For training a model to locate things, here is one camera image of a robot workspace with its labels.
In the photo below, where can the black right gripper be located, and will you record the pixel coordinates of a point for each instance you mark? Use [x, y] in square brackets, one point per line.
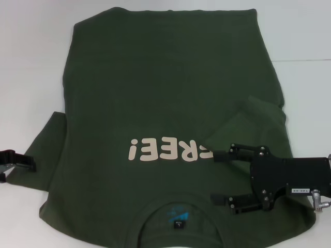
[297, 173]

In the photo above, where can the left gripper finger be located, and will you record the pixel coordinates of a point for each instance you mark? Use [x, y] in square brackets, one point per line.
[2, 178]
[18, 160]

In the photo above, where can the dark green FREE t-shirt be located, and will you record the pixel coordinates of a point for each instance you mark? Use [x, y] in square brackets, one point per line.
[165, 77]

